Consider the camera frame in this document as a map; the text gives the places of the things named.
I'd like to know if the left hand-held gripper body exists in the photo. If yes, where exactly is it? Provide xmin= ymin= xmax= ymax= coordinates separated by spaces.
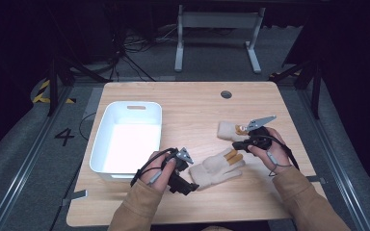
xmin=161 ymin=146 xmax=195 ymax=196

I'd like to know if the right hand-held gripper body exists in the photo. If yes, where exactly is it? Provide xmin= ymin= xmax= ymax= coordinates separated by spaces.
xmin=246 ymin=115 xmax=278 ymax=152

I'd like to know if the white plastic bin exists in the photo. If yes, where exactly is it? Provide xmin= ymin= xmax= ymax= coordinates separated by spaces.
xmin=89 ymin=100 xmax=163 ymax=183

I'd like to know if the person's left hand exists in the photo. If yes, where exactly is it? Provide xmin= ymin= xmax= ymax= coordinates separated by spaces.
xmin=140 ymin=150 xmax=178 ymax=193

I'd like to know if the person's right hand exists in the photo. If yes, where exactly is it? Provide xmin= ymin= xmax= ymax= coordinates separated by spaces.
xmin=247 ymin=127 xmax=293 ymax=176

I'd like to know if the grey tape strip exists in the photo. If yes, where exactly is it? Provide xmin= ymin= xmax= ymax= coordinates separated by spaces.
xmin=62 ymin=189 xmax=89 ymax=207
xmin=304 ymin=175 xmax=328 ymax=186

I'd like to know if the black tripod stand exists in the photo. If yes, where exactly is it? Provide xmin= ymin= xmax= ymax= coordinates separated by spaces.
xmin=46 ymin=54 xmax=111 ymax=117
xmin=269 ymin=57 xmax=323 ymax=120

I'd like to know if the yellow black hazard tape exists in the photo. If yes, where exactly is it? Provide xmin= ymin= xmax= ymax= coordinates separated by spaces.
xmin=32 ymin=79 xmax=77 ymax=105

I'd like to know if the grey left gripper cable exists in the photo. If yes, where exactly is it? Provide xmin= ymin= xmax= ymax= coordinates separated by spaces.
xmin=146 ymin=170 xmax=164 ymax=187

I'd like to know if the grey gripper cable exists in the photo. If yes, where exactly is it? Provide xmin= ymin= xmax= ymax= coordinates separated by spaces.
xmin=265 ymin=150 xmax=292 ymax=178
xmin=146 ymin=170 xmax=164 ymax=187

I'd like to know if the grey right gripper cable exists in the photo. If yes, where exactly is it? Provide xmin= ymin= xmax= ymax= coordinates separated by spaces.
xmin=265 ymin=150 xmax=292 ymax=178

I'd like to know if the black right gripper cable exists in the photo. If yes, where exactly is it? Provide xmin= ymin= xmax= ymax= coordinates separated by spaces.
xmin=253 ymin=134 xmax=301 ymax=171

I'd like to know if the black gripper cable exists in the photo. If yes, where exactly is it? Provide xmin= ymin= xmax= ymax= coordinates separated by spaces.
xmin=129 ymin=147 xmax=177 ymax=188
xmin=253 ymin=134 xmax=301 ymax=171

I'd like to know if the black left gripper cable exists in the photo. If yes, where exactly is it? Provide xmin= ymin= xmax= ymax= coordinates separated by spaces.
xmin=129 ymin=147 xmax=177 ymax=188

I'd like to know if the grey metal floor rail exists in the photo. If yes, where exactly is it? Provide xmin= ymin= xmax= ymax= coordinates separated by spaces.
xmin=296 ymin=89 xmax=369 ymax=231
xmin=0 ymin=86 xmax=75 ymax=231

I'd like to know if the thin black floor cable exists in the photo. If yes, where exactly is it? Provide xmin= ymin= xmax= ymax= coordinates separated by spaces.
xmin=78 ymin=112 xmax=97 ymax=141

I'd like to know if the grey metal desk frame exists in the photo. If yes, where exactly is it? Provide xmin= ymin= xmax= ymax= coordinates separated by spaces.
xmin=173 ymin=4 xmax=267 ymax=74

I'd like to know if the tangle of floor cables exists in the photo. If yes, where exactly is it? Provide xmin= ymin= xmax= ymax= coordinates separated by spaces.
xmin=119 ymin=24 xmax=181 ymax=54

